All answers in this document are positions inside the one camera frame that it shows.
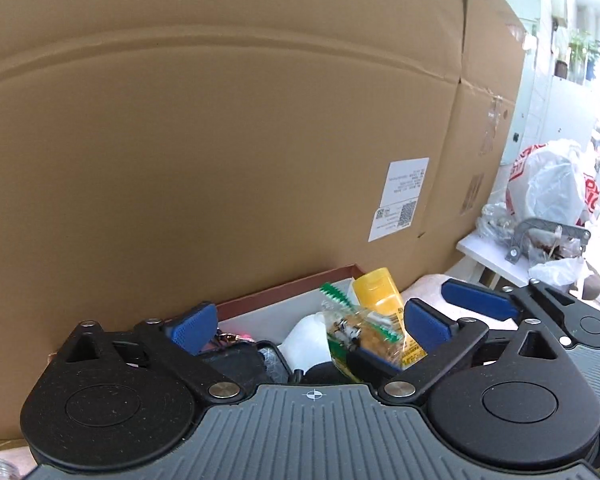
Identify green cookie packet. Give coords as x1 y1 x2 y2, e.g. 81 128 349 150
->
320 282 416 382

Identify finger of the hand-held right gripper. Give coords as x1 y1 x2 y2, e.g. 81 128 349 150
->
441 279 581 328
346 342 406 385

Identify pink keychain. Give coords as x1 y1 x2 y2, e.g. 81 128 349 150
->
207 330 255 353

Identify crumpled white plastic bag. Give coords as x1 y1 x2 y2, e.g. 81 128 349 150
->
529 257 591 288

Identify large white shipping label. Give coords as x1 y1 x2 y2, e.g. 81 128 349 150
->
369 157 430 242

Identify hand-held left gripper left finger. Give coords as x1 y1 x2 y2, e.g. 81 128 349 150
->
55 301 247 405

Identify yellow plastic bottle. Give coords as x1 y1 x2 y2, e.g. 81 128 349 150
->
352 268 428 366

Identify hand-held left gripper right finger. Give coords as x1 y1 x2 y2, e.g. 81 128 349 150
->
378 298 561 406

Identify potted plants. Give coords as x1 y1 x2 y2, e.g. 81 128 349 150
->
555 30 600 82

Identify white side table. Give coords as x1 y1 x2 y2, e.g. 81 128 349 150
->
456 232 546 288

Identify white plastic bottle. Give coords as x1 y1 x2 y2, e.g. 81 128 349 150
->
278 312 333 371

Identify grey metal bracket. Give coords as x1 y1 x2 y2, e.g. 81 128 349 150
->
505 217 592 263

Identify brown round object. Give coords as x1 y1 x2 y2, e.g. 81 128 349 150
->
580 267 600 301

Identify brown cardboard box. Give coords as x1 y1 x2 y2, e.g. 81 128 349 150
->
195 263 366 386

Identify brown cardboard backdrop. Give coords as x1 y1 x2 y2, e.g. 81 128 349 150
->
0 0 528 453

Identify clear bag of hardware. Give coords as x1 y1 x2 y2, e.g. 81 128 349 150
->
477 202 518 246

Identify white red printed plastic bag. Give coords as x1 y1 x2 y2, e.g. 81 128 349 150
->
505 139 600 241

